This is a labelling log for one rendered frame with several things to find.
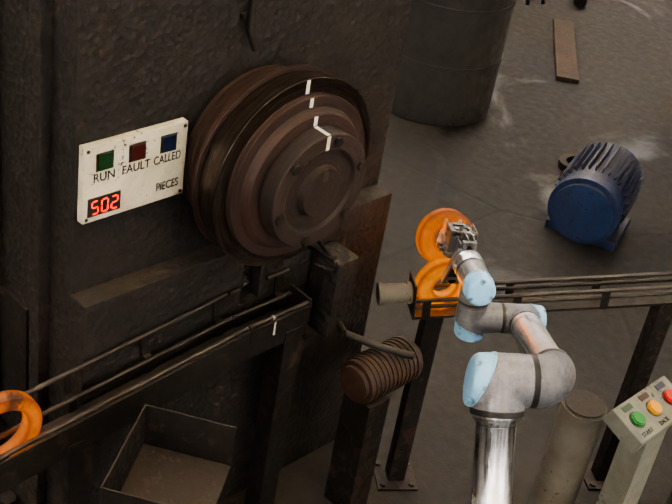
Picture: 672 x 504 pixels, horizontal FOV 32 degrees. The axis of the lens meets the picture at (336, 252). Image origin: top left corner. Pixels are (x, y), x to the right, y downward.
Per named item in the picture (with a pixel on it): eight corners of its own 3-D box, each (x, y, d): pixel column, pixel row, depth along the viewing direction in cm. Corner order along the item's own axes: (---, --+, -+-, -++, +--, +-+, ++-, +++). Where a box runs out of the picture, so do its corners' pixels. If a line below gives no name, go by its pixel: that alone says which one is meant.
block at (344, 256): (298, 320, 308) (310, 245, 294) (320, 310, 313) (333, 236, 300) (326, 341, 302) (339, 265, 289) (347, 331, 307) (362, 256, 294)
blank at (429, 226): (410, 216, 305) (414, 219, 301) (464, 200, 308) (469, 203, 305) (420, 270, 310) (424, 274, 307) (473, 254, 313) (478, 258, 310)
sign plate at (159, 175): (76, 220, 241) (78, 144, 232) (177, 188, 258) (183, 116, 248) (82, 225, 240) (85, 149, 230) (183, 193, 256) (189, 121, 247)
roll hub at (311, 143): (251, 252, 256) (265, 141, 241) (342, 218, 274) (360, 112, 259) (268, 264, 253) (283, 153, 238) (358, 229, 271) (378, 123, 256)
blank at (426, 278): (428, 313, 312) (432, 320, 310) (403, 276, 303) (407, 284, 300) (477, 283, 311) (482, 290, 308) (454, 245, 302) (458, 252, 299)
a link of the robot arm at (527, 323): (595, 368, 241) (542, 292, 288) (544, 366, 240) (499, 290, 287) (588, 419, 245) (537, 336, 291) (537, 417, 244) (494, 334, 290)
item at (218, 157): (186, 277, 261) (203, 89, 236) (335, 220, 291) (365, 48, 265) (203, 292, 257) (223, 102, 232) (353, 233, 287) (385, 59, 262)
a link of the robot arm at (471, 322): (499, 345, 284) (505, 308, 279) (454, 343, 284) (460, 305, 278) (494, 328, 291) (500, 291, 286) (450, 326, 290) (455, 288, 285)
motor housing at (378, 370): (312, 497, 332) (339, 351, 303) (365, 466, 346) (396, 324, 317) (343, 525, 325) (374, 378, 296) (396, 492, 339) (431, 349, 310)
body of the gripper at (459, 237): (473, 222, 297) (485, 245, 287) (466, 251, 301) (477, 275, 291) (445, 219, 295) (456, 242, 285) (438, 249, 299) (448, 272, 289)
